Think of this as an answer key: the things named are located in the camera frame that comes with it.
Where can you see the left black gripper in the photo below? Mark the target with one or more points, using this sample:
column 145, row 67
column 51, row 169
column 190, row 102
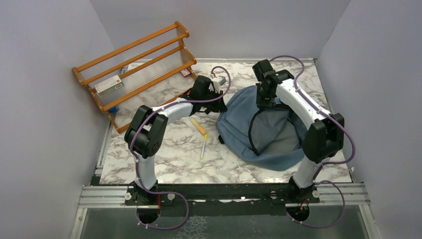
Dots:
column 219, row 106

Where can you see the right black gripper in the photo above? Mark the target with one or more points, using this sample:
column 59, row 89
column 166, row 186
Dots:
column 261, row 102

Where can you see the blue backpack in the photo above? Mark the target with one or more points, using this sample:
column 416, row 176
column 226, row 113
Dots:
column 269, row 138

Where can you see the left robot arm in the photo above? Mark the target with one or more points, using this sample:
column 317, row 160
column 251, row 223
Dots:
column 147, row 128

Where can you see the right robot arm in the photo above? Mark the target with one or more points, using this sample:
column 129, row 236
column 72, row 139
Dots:
column 325, row 136

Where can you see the orange highlighter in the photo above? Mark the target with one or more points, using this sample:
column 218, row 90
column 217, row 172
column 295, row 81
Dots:
column 196, row 124

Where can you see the yellow capped pen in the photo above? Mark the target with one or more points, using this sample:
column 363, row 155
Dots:
column 203, row 146

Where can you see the small red white box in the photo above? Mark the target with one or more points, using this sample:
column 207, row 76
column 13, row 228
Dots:
column 187, row 73

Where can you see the wooden shelf rack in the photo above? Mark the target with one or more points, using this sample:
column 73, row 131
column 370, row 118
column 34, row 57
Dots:
column 150, row 71

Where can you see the white box on shelf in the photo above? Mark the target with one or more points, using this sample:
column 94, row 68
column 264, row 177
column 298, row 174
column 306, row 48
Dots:
column 108, row 86

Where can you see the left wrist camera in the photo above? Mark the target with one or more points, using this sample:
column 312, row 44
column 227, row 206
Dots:
column 217, row 83

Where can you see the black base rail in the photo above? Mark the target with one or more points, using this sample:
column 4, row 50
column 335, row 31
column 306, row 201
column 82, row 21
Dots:
column 212, row 200

